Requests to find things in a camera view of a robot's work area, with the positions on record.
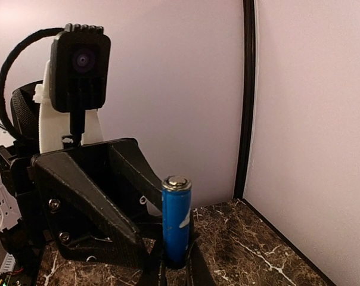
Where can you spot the left black frame post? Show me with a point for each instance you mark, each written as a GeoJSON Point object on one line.
{"type": "Point", "coordinates": [249, 80]}

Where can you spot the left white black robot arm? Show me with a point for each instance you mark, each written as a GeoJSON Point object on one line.
{"type": "Point", "coordinates": [9, 213]}

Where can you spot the white slotted cable duct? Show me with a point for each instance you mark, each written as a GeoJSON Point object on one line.
{"type": "Point", "coordinates": [8, 263]}

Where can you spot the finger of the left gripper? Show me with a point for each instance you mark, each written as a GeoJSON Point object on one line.
{"type": "Point", "coordinates": [128, 161]}

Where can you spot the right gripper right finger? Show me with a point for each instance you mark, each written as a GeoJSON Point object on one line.
{"type": "Point", "coordinates": [197, 271]}

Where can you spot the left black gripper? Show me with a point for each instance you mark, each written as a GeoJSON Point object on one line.
{"type": "Point", "coordinates": [76, 196]}

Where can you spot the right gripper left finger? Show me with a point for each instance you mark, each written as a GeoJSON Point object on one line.
{"type": "Point", "coordinates": [158, 267]}

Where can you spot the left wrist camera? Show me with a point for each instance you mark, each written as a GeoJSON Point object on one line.
{"type": "Point", "coordinates": [79, 68]}

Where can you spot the blue battery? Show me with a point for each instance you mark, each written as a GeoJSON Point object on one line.
{"type": "Point", "coordinates": [176, 207]}

